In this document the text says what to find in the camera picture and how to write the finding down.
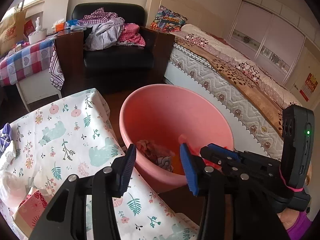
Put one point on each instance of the orange tissue box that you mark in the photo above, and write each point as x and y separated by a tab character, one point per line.
58	25

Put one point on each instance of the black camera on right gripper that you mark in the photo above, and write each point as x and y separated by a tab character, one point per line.
298	134

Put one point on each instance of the colourful wrapper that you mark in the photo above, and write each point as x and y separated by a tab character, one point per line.
157	154

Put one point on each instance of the plaid checkered tablecloth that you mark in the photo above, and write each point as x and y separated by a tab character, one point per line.
32	60

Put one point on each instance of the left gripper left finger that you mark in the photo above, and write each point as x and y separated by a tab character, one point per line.
113	181

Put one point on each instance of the red patterned tissue box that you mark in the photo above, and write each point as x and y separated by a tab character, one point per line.
31	209

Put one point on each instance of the colourful comic pillow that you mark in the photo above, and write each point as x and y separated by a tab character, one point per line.
168	21

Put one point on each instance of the bed with patterned quilts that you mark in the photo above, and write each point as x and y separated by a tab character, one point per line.
202	61

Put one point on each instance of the pink plastic trash bucket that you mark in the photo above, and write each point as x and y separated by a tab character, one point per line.
162	113

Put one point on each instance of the brown New Balance paper bag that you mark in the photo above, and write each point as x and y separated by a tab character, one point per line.
12	31

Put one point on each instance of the pile of clothes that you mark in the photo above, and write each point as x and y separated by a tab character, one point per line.
108	29

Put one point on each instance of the purple right sleeve forearm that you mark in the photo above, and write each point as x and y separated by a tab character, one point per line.
300	227

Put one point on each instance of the purple face mask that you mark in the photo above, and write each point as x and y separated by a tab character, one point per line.
6	137

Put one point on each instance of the black leather armchair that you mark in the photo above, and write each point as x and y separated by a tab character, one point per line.
122	67

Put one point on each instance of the white round bowl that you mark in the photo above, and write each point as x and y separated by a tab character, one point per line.
37	36

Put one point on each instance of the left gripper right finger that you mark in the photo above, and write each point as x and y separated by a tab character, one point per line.
197	173

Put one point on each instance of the person's right hand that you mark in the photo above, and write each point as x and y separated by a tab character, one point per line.
288	217

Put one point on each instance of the dark wooden side cabinet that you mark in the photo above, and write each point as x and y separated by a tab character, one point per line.
69	47

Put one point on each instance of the white table under plaid cloth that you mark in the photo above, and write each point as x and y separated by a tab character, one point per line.
36	87

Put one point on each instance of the floral bear tablecloth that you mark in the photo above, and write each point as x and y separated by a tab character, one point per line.
74	135

